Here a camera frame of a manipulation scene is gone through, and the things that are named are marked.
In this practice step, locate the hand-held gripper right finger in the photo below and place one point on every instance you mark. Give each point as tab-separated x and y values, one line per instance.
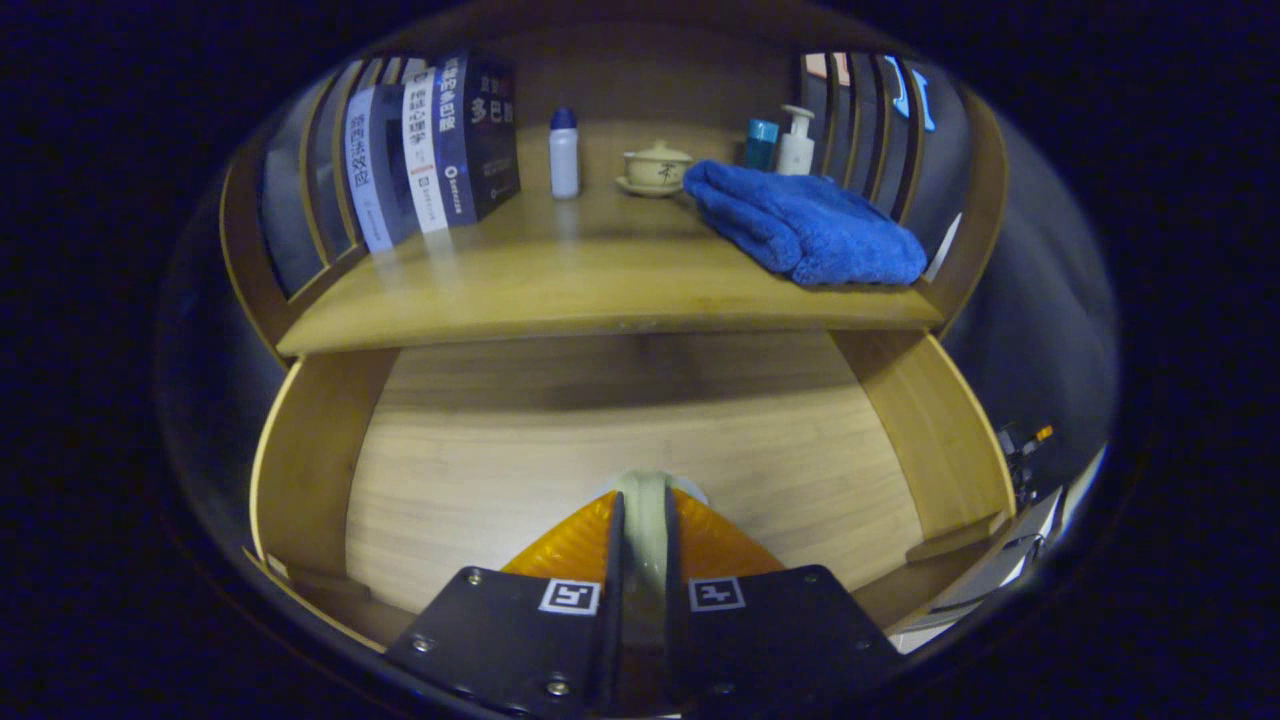
780	625

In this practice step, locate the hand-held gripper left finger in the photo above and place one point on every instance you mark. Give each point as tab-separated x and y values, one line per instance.
510	630

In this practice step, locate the wooden drawer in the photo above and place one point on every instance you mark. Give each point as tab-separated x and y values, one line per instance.
600	450

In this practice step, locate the wooden countertop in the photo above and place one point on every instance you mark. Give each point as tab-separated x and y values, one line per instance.
600	270

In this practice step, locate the wooden cabinet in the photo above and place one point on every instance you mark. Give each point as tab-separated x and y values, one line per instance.
640	85

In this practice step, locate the black and orange device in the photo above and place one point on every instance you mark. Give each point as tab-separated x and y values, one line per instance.
1022	445

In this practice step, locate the blue folded towel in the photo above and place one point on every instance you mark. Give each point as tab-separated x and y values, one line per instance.
810	225

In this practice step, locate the beige lidded teacup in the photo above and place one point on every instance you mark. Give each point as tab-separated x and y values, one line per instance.
655	170

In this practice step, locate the white pump bottle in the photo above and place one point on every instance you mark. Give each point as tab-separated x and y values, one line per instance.
796	150

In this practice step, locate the white bottle with blue cap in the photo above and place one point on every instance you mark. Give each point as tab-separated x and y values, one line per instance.
564	155

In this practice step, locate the teal bottle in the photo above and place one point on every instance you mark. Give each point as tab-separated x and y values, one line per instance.
760	145

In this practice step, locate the light blue book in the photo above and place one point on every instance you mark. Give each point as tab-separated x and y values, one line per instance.
365	170

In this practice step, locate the white book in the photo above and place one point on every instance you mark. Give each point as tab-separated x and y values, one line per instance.
422	150

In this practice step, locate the dark blue book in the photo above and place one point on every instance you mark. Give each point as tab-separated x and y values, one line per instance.
480	140

